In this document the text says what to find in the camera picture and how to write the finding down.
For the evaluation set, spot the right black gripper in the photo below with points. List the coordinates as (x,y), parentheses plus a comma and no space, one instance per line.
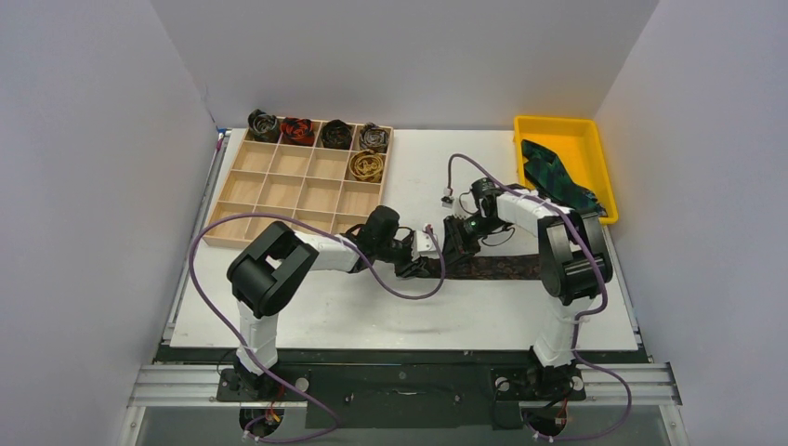
(453,242)

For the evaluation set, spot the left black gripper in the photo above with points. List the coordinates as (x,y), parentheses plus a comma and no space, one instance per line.
(418,268)

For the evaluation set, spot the dark orange paisley tie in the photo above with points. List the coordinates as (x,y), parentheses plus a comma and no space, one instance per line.
(494,268)

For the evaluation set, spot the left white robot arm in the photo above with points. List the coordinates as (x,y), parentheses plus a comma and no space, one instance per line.
(265,276)

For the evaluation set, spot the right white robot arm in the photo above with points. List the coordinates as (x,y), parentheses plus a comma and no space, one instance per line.
(574,263)

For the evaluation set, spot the green striped tie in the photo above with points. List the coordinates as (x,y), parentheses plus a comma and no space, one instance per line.
(544,169)

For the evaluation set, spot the grey brown rolled tie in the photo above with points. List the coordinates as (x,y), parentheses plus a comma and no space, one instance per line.
(373,138)

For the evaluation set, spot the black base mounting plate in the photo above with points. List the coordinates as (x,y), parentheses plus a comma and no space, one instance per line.
(364,388)

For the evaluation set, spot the black gold rolled tie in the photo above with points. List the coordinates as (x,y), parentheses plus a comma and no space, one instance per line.
(336,134)

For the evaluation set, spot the yellow plastic bin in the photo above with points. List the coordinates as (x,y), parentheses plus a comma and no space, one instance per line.
(564,157)

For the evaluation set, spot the red black rolled tie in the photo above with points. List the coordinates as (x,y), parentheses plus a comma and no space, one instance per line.
(297,131)

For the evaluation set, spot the dark grey rolled tie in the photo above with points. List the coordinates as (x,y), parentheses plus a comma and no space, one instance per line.
(263,127)

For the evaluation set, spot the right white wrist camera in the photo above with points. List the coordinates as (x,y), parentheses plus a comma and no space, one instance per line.
(447,200)

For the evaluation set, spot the aluminium frame rail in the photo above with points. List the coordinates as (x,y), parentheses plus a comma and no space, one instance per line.
(632,387)

